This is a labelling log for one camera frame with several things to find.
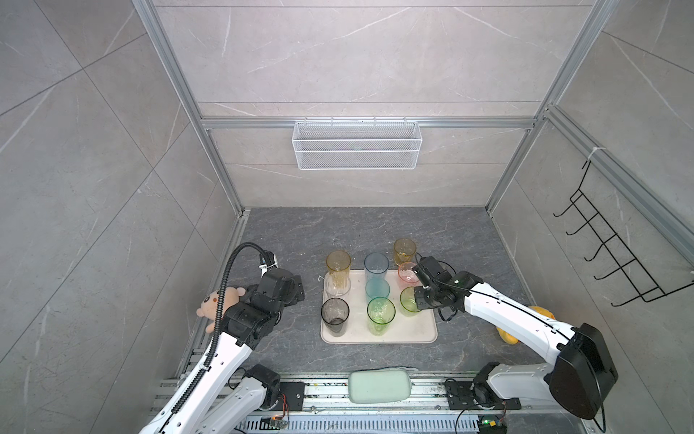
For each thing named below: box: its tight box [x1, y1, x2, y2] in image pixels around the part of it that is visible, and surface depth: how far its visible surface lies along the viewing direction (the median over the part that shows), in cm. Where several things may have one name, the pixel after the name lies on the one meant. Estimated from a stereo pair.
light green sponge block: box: [347, 368, 413, 405], surface depth 75 cm
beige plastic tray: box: [319, 269, 439, 345], surface depth 86 cm
